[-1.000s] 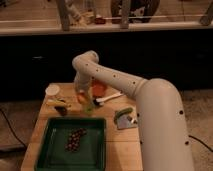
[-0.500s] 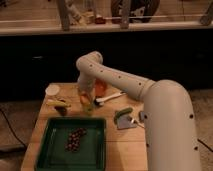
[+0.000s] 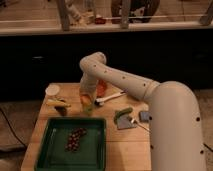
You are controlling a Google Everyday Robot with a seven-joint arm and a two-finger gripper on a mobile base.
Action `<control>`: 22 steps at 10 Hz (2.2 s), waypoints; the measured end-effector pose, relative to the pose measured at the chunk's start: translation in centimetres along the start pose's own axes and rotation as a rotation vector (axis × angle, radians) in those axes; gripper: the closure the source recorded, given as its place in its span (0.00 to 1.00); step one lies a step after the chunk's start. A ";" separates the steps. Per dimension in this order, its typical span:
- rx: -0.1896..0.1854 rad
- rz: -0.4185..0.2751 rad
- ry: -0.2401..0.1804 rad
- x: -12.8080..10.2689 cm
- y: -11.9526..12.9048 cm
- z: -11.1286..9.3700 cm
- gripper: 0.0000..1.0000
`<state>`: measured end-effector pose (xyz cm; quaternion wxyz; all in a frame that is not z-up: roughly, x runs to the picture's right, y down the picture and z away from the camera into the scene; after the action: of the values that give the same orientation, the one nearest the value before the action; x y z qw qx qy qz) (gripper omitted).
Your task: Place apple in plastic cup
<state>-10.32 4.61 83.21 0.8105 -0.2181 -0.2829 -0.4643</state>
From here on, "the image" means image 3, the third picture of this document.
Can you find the red apple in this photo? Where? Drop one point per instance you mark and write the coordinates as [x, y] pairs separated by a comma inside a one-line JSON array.
[[85, 99]]

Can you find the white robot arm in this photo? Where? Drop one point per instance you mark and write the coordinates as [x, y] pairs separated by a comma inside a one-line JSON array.
[[176, 139]]

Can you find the red bowl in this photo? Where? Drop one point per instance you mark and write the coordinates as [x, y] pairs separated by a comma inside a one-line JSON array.
[[101, 88]]

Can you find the green cucumber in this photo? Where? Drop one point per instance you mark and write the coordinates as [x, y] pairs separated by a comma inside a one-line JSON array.
[[122, 112]]

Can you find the wooden table board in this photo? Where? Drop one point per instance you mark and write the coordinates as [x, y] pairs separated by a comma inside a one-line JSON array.
[[127, 150]]

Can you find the grey cloth piece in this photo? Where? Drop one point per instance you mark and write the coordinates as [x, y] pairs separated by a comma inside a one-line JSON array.
[[124, 122]]

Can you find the small grey block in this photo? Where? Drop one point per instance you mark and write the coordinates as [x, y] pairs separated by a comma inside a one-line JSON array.
[[143, 116]]

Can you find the dark brown food item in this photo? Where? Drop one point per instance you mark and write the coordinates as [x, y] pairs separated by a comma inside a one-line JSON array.
[[62, 111]]

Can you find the white round lid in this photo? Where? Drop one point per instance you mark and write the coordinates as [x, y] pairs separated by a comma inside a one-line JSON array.
[[52, 90]]

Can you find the dark grape bunch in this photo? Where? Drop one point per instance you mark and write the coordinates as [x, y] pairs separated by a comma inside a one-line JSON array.
[[74, 139]]

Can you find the green plastic tray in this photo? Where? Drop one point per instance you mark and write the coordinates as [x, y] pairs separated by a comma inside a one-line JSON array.
[[91, 154]]

